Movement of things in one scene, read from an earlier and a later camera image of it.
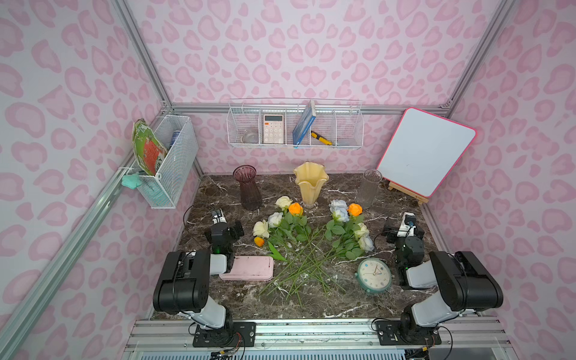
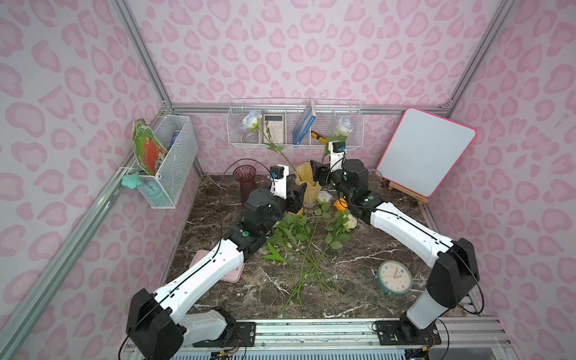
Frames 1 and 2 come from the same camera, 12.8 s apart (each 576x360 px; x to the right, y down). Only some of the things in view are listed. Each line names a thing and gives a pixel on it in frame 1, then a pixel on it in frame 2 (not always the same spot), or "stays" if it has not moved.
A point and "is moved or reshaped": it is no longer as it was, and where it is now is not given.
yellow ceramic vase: [312, 177] stays
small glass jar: [250, 136] stays
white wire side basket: [180, 136] stays
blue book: [304, 124] stays
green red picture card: [148, 149] stays
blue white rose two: [339, 209] to [344, 126]
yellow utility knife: [322, 139] stays
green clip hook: [131, 181] stays
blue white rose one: [297, 228] to [251, 121]
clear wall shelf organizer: [295, 122] stays
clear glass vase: [368, 187] stays
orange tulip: [259, 241] is moved or reshaped
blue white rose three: [340, 216] to [322, 197]
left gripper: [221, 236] to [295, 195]
